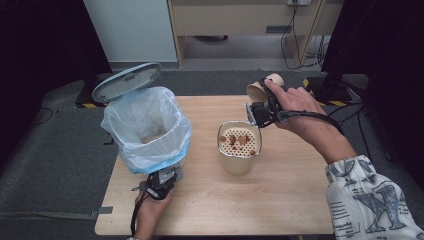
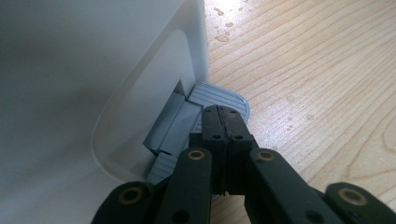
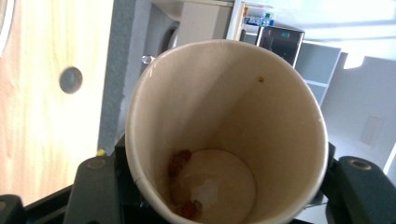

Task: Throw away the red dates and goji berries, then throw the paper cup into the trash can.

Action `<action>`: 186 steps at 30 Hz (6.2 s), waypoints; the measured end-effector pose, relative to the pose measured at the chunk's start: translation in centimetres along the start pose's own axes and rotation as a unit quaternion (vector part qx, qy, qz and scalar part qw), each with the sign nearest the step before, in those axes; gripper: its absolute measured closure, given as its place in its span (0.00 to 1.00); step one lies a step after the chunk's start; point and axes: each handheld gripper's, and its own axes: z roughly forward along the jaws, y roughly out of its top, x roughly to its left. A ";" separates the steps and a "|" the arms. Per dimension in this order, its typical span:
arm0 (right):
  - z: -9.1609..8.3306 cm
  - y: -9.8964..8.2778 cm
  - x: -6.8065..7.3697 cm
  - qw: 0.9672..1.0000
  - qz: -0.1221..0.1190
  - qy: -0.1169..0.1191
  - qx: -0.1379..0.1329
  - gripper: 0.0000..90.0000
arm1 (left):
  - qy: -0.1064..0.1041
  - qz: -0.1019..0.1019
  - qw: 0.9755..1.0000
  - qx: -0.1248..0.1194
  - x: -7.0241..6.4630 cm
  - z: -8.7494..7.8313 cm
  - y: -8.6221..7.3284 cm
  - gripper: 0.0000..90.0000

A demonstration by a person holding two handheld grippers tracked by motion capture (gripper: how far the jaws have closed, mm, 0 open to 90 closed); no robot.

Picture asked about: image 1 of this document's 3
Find black hanging cables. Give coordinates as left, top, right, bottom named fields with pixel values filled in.
left=280, top=0, right=329, bottom=72

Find beige container with strainer top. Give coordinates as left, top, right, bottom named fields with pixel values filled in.
left=217, top=120, right=263, bottom=176

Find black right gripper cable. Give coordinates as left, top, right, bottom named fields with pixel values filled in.
left=279, top=109, right=345, bottom=136

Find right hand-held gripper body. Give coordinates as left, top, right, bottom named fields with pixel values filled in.
left=244, top=97, right=288, bottom=129

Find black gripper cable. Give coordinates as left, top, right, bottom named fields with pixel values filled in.
left=130, top=191, right=148, bottom=237
left=279, top=109, right=345, bottom=136

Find thin black floor cable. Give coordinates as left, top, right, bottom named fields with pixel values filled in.
left=31, top=106, right=55, bottom=127

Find light wooden desk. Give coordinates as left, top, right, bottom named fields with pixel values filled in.
left=166, top=0, right=334, bottom=68

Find brown food scraps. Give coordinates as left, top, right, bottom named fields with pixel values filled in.
left=219, top=133, right=258, bottom=156

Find person's right hand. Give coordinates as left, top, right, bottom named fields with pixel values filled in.
left=264, top=79, right=323, bottom=132

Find brown paper cup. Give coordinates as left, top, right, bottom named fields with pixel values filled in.
left=245, top=72, right=286, bottom=104

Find white lidded trash bin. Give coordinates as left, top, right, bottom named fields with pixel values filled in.
left=91, top=61, right=185, bottom=183

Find person's left hand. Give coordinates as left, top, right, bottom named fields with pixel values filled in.
left=134, top=192, right=174, bottom=232

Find black stand with striped base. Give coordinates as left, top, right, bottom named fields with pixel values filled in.
left=74, top=66, right=125, bottom=109
left=302, top=63, right=354, bottom=108

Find white cabinet panel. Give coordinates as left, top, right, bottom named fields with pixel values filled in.
left=83, top=0, right=178, bottom=63

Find white patterned sleeve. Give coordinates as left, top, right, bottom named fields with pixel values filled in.
left=324, top=154, right=424, bottom=240

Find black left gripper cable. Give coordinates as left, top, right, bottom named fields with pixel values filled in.
left=130, top=191, right=148, bottom=237

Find black curtain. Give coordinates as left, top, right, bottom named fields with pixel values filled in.
left=321, top=0, right=424, bottom=183
left=0, top=0, right=113, bottom=174

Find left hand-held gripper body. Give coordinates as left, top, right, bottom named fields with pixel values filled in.
left=145, top=167, right=185, bottom=201

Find long black floor cable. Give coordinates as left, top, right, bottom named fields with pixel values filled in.
left=357, top=106, right=379, bottom=163

